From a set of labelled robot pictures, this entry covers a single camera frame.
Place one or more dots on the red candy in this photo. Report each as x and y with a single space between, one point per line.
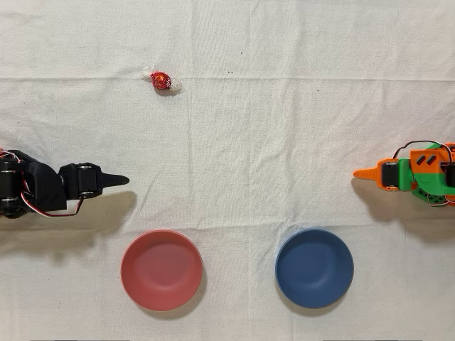
160 80

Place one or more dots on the red bowl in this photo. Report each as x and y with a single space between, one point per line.
161 270

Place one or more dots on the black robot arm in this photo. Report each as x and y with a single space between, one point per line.
35 184

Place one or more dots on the blue bowl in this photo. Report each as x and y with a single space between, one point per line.
314 268

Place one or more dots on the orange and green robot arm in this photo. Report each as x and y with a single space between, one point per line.
426 177

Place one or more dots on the white cloth table cover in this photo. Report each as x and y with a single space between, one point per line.
249 142

